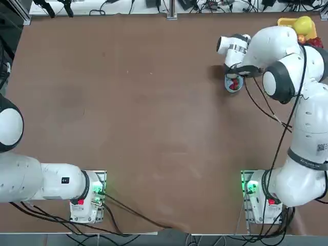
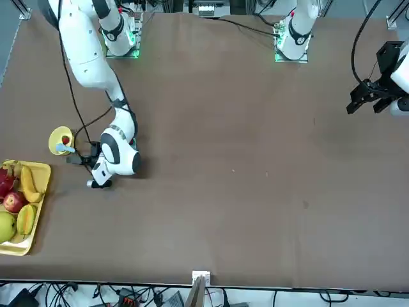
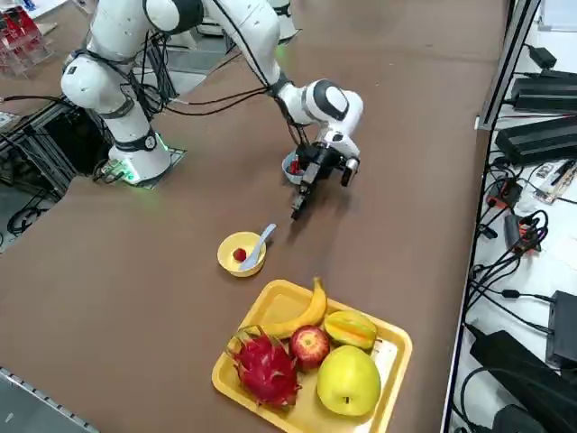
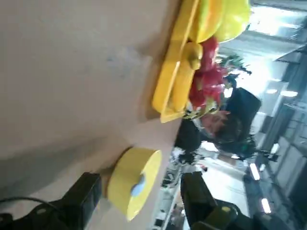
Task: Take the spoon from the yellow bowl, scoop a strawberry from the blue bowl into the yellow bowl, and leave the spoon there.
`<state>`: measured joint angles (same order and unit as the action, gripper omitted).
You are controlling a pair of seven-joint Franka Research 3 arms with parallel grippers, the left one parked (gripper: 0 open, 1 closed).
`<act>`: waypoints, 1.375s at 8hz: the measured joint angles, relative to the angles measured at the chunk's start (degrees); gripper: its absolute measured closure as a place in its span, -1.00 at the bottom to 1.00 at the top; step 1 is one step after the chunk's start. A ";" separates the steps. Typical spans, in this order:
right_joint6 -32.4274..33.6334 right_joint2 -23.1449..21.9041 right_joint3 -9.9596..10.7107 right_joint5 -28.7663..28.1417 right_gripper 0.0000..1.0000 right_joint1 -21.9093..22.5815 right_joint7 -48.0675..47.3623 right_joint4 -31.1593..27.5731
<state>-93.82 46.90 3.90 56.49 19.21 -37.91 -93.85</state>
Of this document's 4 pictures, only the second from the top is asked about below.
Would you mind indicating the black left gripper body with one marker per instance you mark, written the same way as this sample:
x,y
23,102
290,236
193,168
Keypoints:
x,y
388,57

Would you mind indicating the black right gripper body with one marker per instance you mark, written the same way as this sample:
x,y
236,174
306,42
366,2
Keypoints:
x,y
95,150

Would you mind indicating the light blue spoon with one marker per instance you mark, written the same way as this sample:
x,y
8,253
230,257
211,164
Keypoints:
x,y
62,148

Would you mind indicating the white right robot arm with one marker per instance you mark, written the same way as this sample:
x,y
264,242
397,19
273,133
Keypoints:
x,y
86,57

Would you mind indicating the yellow bowl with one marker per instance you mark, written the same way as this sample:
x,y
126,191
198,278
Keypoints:
x,y
56,136

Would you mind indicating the yellow plastic tray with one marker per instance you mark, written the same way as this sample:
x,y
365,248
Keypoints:
x,y
41,179

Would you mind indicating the yellow banana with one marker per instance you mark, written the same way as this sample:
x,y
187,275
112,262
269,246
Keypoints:
x,y
28,185

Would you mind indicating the red dragon fruit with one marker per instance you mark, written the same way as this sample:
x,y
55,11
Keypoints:
x,y
6,185

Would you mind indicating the red apple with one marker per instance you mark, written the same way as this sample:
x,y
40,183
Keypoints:
x,y
14,201

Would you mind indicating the yellow starfruit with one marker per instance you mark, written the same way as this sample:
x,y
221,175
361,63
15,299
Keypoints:
x,y
26,219

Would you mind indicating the large black power brick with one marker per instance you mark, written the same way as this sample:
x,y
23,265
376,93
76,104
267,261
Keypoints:
x,y
22,299

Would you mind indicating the orange and black connector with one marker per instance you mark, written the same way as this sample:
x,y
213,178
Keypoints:
x,y
129,300

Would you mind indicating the long black ribbed power brick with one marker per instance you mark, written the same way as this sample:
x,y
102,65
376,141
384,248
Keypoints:
x,y
175,300

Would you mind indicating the grey power strip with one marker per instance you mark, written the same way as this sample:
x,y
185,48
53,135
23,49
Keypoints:
x,y
206,10

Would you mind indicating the aluminium corner bracket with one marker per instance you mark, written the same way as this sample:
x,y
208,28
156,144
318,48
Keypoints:
x,y
393,20
25,11

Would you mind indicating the aluminium camera post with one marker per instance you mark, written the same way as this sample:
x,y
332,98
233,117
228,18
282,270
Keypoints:
x,y
196,294

